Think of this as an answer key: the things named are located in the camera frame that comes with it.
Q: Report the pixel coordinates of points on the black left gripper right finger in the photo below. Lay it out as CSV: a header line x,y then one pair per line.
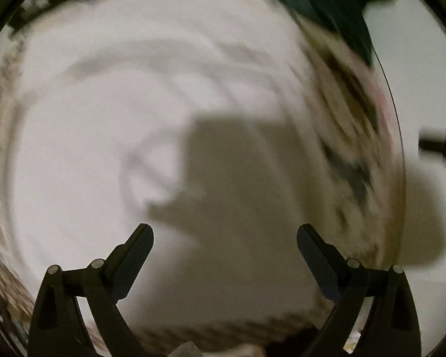
x,y
392,327

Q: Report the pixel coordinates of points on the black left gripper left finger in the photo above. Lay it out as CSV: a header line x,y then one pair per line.
x,y
57,327

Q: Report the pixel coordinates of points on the white knitted garment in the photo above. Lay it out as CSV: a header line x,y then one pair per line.
x,y
187,115

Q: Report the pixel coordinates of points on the floral bed blanket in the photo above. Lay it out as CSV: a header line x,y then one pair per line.
x,y
358,136

